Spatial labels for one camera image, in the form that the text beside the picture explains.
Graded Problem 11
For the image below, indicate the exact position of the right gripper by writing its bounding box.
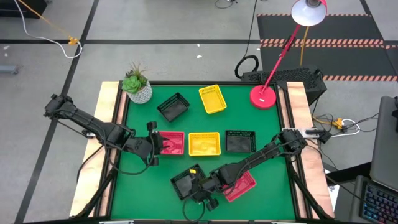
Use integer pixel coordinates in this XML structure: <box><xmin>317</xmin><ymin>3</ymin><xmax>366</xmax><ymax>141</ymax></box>
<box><xmin>187</xmin><ymin>173</ymin><xmax>220</xmax><ymax>213</ymax></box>

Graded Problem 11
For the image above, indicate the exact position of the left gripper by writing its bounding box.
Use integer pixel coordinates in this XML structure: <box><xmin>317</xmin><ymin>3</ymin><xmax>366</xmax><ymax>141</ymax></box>
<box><xmin>141</xmin><ymin>121</ymin><xmax>170</xmax><ymax>167</ymax></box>

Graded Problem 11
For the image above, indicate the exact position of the black plastic basket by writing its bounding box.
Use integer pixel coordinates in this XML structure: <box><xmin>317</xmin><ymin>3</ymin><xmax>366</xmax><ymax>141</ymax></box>
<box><xmin>156</xmin><ymin>92</ymin><xmax>191</xmax><ymax>123</ymax></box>
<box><xmin>170</xmin><ymin>164</ymin><xmax>208</xmax><ymax>200</ymax></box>
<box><xmin>225</xmin><ymin>129</ymin><xmax>257</xmax><ymax>154</ymax></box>

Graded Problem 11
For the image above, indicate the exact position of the red plastic basket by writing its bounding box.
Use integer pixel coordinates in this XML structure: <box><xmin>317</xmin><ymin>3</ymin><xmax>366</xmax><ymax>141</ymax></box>
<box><xmin>158</xmin><ymin>131</ymin><xmax>185</xmax><ymax>156</ymax></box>
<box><xmin>222</xmin><ymin>170</ymin><xmax>257</xmax><ymax>203</ymax></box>

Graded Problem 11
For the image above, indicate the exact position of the yellow plastic basket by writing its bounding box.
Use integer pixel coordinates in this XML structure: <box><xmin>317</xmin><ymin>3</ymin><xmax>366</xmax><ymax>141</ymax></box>
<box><xmin>198</xmin><ymin>84</ymin><xmax>228</xmax><ymax>115</ymax></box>
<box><xmin>188</xmin><ymin>132</ymin><xmax>221</xmax><ymax>157</ymax></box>

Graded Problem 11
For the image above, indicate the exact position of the green table mat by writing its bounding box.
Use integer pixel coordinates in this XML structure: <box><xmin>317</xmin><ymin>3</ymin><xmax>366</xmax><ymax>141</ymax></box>
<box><xmin>110</xmin><ymin>84</ymin><xmax>296</xmax><ymax>221</ymax></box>

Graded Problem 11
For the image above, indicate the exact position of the succulent in white pot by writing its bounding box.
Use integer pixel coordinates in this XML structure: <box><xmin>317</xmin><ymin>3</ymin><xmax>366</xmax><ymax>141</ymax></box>
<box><xmin>121</xmin><ymin>61</ymin><xmax>153</xmax><ymax>105</ymax></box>

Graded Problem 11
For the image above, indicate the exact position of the light wooden side board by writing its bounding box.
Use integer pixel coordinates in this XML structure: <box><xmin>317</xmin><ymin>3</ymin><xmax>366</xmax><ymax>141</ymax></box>
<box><xmin>285</xmin><ymin>81</ymin><xmax>335</xmax><ymax>218</ymax></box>
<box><xmin>68</xmin><ymin>81</ymin><xmax>121</xmax><ymax>218</ymax></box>

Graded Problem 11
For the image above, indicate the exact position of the red desk lamp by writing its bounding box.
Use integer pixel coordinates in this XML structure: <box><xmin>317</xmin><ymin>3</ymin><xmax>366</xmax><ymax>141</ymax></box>
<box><xmin>249</xmin><ymin>0</ymin><xmax>328</xmax><ymax>110</ymax></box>

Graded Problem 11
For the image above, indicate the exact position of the backlit black keyboard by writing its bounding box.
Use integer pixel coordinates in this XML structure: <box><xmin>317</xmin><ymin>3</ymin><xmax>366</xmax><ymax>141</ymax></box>
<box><xmin>359</xmin><ymin>182</ymin><xmax>398</xmax><ymax>224</ymax></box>

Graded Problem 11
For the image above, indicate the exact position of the black floor box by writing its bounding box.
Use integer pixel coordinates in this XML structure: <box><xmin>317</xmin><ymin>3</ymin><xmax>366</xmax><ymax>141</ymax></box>
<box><xmin>0</xmin><ymin>0</ymin><xmax>47</xmax><ymax>19</ymax></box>

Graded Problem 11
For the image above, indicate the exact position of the grey laptop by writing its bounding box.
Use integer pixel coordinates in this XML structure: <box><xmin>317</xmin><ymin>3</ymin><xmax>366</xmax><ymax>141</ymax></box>
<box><xmin>369</xmin><ymin>95</ymin><xmax>398</xmax><ymax>192</ymax></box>

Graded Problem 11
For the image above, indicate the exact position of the black hazard-striped floor mat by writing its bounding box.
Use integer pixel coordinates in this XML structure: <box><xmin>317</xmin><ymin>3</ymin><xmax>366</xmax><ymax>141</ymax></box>
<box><xmin>256</xmin><ymin>13</ymin><xmax>398</xmax><ymax>82</ymax></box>

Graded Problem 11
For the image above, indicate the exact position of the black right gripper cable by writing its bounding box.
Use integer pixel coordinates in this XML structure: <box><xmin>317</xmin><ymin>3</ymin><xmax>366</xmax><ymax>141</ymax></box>
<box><xmin>182</xmin><ymin>192</ymin><xmax>206</xmax><ymax>223</ymax></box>

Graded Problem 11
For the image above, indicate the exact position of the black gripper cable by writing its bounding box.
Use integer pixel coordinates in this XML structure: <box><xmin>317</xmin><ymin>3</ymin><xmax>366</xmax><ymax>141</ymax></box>
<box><xmin>105</xmin><ymin>136</ymin><xmax>156</xmax><ymax>177</ymax></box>
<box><xmin>182</xmin><ymin>192</ymin><xmax>206</xmax><ymax>223</ymax></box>

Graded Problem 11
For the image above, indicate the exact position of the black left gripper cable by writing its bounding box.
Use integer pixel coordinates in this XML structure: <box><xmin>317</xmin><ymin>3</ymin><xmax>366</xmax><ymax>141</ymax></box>
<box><xmin>105</xmin><ymin>136</ymin><xmax>156</xmax><ymax>177</ymax></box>

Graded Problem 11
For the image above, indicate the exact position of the black table frame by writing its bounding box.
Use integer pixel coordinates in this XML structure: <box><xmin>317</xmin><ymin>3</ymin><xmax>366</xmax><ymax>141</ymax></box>
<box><xmin>70</xmin><ymin>80</ymin><xmax>335</xmax><ymax>224</ymax></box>

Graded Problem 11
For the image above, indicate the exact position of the coiled black floor cable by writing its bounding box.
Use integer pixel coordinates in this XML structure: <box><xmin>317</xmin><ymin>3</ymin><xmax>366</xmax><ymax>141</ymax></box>
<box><xmin>234</xmin><ymin>0</ymin><xmax>259</xmax><ymax>80</ymax></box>

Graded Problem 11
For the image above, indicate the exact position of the orange cord with connector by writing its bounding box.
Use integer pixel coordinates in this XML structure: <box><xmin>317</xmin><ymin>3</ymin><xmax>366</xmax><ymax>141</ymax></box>
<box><xmin>17</xmin><ymin>0</ymin><xmax>79</xmax><ymax>46</ymax></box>

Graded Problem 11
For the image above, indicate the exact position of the grey floor bracket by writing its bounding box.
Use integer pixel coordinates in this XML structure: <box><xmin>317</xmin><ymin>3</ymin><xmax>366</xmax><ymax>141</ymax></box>
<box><xmin>0</xmin><ymin>64</ymin><xmax>19</xmax><ymax>75</ymax></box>

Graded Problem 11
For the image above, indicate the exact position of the white floor cable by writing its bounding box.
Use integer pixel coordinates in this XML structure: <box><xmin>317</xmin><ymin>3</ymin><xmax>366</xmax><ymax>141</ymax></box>
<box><xmin>12</xmin><ymin>0</ymin><xmax>83</xmax><ymax>59</ymax></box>

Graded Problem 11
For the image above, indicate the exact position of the yellow floor cable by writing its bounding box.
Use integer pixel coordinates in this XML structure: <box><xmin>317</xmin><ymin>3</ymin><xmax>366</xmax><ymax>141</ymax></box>
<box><xmin>299</xmin><ymin>26</ymin><xmax>310</xmax><ymax>67</ymax></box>

